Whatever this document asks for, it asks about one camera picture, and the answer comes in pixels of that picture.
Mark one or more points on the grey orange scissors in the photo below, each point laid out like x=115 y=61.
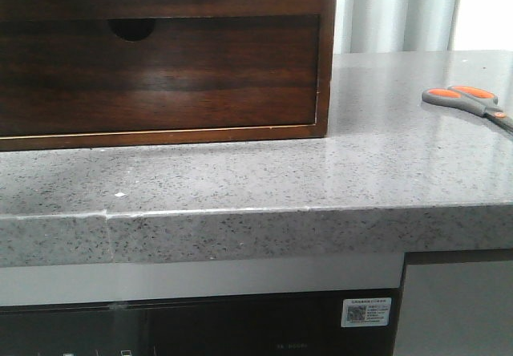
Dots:
x=472 y=100

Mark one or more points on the dark wooden drawer cabinet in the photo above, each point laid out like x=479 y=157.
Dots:
x=135 y=29

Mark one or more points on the black under-counter appliance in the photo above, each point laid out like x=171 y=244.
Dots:
x=261 y=324

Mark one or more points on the white QR code sticker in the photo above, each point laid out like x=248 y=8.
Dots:
x=366 y=312

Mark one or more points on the white grey curtain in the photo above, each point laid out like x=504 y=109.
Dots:
x=379 y=26

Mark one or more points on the grey cabinet door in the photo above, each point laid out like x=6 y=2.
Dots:
x=456 y=309

